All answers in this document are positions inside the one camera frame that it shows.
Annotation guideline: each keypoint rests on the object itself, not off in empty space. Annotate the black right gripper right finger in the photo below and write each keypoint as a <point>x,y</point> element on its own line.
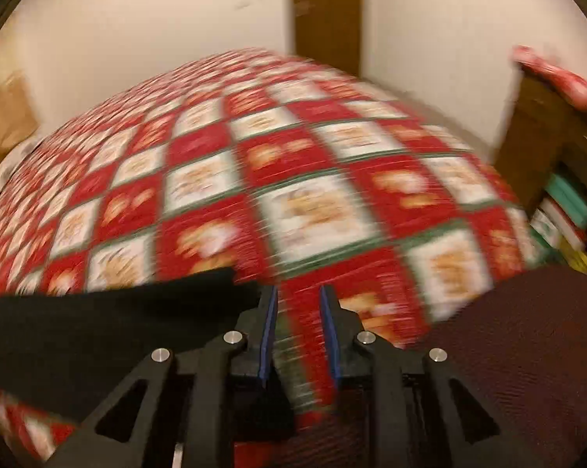
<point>421,412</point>

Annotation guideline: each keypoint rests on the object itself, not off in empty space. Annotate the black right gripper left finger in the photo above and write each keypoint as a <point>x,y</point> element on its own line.
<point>171,401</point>

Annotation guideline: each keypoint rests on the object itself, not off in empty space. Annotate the black pants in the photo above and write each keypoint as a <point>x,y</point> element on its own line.
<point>65,354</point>

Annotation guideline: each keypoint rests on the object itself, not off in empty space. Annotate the red christmas patchwork bedspread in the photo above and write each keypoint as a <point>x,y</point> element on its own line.
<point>279,168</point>

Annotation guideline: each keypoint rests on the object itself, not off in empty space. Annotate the dark wooden shelf unit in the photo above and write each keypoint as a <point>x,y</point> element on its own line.
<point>543,158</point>

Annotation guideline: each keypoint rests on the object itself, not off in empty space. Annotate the cream wooden headboard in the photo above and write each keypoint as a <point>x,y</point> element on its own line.
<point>17,118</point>

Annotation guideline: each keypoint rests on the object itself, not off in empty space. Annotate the brown wooden door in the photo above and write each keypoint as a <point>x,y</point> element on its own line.
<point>329,32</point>

